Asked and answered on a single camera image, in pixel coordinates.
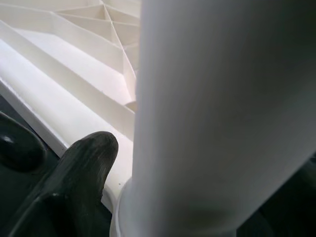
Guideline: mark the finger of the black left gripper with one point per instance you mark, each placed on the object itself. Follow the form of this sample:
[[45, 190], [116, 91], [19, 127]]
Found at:
[[22, 145]]

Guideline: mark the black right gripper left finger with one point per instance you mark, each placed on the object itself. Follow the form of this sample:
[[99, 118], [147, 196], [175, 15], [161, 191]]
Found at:
[[74, 187]]

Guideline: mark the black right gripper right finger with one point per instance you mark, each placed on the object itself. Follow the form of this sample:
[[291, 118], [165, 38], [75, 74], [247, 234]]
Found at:
[[291, 209]]

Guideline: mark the white plastic table top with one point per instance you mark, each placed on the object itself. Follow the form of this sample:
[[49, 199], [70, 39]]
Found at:
[[61, 86]]

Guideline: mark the white plastic table leg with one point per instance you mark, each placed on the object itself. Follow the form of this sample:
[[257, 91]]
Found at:
[[209, 98]]

